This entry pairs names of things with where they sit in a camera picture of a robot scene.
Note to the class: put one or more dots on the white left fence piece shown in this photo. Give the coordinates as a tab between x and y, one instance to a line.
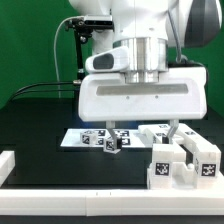
7	164

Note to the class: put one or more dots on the white chair seat tray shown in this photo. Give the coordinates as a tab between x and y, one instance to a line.
182	177

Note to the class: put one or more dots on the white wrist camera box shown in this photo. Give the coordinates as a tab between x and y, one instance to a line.
116	59

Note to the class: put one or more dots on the white tagged cube nut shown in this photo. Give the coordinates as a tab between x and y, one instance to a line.
112	145

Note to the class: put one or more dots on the white fiducial tag sheet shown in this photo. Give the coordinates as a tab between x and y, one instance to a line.
131	138

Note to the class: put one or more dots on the white chair back frame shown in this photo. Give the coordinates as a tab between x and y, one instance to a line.
184	136

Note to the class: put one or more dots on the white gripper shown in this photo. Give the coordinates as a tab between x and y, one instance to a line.
179	94

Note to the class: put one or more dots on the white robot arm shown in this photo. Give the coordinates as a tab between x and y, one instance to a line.
129	77

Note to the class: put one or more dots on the white front fence bar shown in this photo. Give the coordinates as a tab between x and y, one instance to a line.
111	202

